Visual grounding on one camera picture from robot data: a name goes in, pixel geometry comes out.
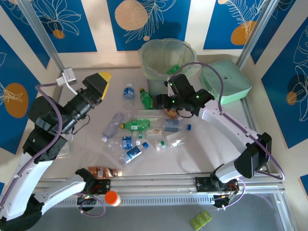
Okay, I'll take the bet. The clear long plastic bottle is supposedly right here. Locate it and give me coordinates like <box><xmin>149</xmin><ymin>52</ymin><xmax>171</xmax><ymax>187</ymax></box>
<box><xmin>136</xmin><ymin>109</ymin><xmax>167</xmax><ymax>124</ymax></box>

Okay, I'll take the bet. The red label tea bottle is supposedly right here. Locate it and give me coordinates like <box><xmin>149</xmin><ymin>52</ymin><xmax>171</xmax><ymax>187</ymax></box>
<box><xmin>164</xmin><ymin>108</ymin><xmax>181</xmax><ymax>120</ymax></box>

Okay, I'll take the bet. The clear bottle pale blue label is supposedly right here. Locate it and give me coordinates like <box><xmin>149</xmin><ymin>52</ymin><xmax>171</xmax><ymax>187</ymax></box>
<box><xmin>162</xmin><ymin>119</ymin><xmax>193</xmax><ymax>133</ymax></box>

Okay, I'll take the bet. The clear bottle crane picture label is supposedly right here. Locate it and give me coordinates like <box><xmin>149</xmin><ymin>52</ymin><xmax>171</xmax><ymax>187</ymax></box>
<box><xmin>134</xmin><ymin>129</ymin><xmax>165</xmax><ymax>145</ymax></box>

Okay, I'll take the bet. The blue label bottle white cap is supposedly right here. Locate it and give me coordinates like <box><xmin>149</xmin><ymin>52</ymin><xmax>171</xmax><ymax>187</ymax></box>
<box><xmin>122</xmin><ymin>83</ymin><xmax>135</xmax><ymax>109</ymax></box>

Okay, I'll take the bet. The green soda bottle yellow cap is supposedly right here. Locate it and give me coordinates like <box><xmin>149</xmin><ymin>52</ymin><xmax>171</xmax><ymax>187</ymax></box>
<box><xmin>120</xmin><ymin>118</ymin><xmax>151</xmax><ymax>132</ymax></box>
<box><xmin>139</xmin><ymin>88</ymin><xmax>155</xmax><ymax>111</ymax></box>

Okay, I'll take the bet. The crushed green plastic bottle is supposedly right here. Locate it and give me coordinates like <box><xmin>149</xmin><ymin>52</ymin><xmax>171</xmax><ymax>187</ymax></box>
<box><xmin>165</xmin><ymin>64</ymin><xmax>181</xmax><ymax>75</ymax></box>

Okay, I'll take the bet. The purple tinted clear bottle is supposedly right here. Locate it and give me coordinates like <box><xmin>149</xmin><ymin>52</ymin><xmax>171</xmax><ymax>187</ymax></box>
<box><xmin>100</xmin><ymin>112</ymin><xmax>126</xmax><ymax>142</ymax></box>

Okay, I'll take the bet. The clear capless blue label bottle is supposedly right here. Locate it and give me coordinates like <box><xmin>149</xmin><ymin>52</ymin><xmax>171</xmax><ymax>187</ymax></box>
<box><xmin>106</xmin><ymin>135</ymin><xmax>134</xmax><ymax>151</ymax></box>

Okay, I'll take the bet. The brown coffee drink bottle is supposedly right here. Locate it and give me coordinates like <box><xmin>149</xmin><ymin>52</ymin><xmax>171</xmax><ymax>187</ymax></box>
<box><xmin>88</xmin><ymin>166</ymin><xmax>123</xmax><ymax>180</ymax></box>

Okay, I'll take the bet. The grey translucent plastic bin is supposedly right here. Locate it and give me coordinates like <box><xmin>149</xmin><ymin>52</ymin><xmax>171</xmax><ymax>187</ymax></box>
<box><xmin>141</xmin><ymin>39</ymin><xmax>196</xmax><ymax>104</ymax></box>

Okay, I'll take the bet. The green plastic bin liner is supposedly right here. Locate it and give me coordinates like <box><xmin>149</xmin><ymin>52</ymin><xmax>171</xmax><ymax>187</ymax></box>
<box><xmin>137</xmin><ymin>38</ymin><xmax>202</xmax><ymax>80</ymax></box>

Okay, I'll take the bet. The mint green zip case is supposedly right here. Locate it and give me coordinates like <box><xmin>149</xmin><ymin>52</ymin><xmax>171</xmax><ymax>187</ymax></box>
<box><xmin>201</xmin><ymin>60</ymin><xmax>253</xmax><ymax>105</ymax></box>

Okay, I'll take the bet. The left base wiring bundle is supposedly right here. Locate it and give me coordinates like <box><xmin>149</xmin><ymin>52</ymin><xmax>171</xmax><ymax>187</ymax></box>
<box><xmin>77</xmin><ymin>192</ymin><xmax>97</xmax><ymax>209</ymax></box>

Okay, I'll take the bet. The base wiring bundle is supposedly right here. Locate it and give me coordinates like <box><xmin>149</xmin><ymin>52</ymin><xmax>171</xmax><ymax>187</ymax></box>
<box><xmin>213</xmin><ymin>184</ymin><xmax>246</xmax><ymax>209</ymax></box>
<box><xmin>77</xmin><ymin>192</ymin><xmax>97</xmax><ymax>209</ymax></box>

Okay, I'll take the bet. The right base wiring bundle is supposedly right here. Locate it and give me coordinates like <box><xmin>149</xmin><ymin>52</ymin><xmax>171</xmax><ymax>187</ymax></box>
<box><xmin>213</xmin><ymin>184</ymin><xmax>246</xmax><ymax>209</ymax></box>

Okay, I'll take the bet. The jar with orange lid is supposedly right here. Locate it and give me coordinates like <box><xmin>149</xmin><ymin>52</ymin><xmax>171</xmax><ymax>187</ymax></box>
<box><xmin>104</xmin><ymin>191</ymin><xmax>122</xmax><ymax>207</ymax></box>

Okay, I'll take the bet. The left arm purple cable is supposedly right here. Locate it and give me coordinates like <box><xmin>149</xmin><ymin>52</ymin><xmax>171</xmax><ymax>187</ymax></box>
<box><xmin>0</xmin><ymin>81</ymin><xmax>106</xmax><ymax>217</ymax></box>

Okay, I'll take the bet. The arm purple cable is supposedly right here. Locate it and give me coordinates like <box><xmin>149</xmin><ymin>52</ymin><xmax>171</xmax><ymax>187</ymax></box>
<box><xmin>168</xmin><ymin>62</ymin><xmax>286</xmax><ymax>210</ymax></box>
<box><xmin>0</xmin><ymin>81</ymin><xmax>106</xmax><ymax>217</ymax></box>

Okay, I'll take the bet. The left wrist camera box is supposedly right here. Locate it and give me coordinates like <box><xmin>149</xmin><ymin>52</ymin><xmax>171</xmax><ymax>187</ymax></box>
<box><xmin>56</xmin><ymin>67</ymin><xmax>78</xmax><ymax>88</ymax></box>

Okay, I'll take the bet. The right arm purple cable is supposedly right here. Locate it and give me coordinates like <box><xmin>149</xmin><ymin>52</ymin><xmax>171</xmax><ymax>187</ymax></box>
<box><xmin>168</xmin><ymin>62</ymin><xmax>286</xmax><ymax>210</ymax></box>

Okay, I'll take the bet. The aluminium frame post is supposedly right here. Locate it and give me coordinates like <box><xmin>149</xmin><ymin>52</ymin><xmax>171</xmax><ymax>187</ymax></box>
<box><xmin>235</xmin><ymin>0</ymin><xmax>276</xmax><ymax>69</ymax></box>
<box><xmin>17</xmin><ymin>0</ymin><xmax>68</xmax><ymax>76</ymax></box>

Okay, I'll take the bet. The long aluminium table rail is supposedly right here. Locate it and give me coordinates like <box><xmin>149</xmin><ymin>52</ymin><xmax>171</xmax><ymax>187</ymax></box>
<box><xmin>20</xmin><ymin>172</ymin><xmax>286</xmax><ymax>196</ymax></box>

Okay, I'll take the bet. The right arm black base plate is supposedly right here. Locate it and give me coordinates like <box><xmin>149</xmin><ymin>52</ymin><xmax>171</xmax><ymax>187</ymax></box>
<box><xmin>194</xmin><ymin>176</ymin><xmax>241</xmax><ymax>193</ymax></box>

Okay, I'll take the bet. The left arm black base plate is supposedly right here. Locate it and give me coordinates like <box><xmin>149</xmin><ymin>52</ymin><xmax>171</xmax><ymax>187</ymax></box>
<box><xmin>86</xmin><ymin>179</ymin><xmax>112</xmax><ymax>195</ymax></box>

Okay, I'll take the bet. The slotted grey cable duct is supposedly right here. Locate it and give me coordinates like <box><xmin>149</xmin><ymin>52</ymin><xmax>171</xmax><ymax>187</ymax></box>
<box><xmin>30</xmin><ymin>195</ymin><xmax>217</xmax><ymax>208</ymax></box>

